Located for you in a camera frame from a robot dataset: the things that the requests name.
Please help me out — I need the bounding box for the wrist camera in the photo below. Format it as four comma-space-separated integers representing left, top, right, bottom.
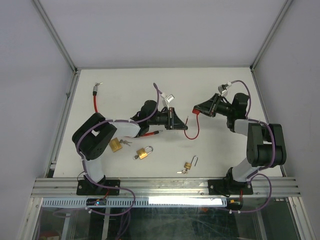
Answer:
217, 83, 232, 97
160, 92, 175, 108

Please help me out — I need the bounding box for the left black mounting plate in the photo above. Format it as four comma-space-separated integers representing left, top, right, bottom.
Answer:
76, 179, 121, 196

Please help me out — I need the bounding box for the medium brass padlock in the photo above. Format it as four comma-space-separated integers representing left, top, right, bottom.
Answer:
133, 146, 154, 160

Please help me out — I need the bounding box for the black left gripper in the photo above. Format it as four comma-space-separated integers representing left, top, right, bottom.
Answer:
148, 107, 188, 131

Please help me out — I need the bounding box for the small brass long-shackle padlock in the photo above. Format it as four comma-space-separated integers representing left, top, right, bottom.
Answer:
176, 155, 199, 175

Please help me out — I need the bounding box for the thick red cable lock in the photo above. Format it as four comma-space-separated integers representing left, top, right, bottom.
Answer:
92, 82, 162, 137

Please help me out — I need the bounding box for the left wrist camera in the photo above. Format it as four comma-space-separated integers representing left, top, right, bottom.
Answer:
160, 92, 175, 108

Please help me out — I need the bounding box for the black mounting plate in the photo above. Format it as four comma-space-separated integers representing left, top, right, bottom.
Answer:
76, 179, 121, 196
207, 179, 253, 197

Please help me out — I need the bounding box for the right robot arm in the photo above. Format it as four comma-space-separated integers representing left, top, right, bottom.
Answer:
192, 93, 287, 197

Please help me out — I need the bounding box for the left aluminium frame post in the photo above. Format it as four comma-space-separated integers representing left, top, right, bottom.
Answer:
31, 0, 78, 74

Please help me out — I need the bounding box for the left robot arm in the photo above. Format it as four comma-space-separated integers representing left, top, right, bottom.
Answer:
71, 100, 188, 196

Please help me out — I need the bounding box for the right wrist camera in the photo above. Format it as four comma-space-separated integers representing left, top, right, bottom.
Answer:
217, 83, 232, 97

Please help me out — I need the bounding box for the large brass padlock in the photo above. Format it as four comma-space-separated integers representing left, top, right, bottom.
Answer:
109, 137, 132, 153

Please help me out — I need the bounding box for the white slotted cable duct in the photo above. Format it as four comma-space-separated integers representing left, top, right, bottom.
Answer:
42, 196, 227, 209

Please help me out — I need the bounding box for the right aluminium frame post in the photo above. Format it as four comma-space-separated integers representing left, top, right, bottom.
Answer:
250, 0, 294, 73

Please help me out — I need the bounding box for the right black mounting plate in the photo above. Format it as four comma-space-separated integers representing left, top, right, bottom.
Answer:
207, 179, 253, 197

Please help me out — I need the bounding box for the red thin-cable padlock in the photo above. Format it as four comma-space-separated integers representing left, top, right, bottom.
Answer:
184, 107, 201, 140

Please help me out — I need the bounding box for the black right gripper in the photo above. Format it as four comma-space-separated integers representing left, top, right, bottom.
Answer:
193, 92, 234, 117

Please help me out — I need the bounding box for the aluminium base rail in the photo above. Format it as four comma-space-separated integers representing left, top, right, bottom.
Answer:
31, 176, 301, 198

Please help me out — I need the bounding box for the aluminium frame post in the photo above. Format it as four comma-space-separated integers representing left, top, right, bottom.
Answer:
31, 0, 78, 74
250, 0, 294, 73

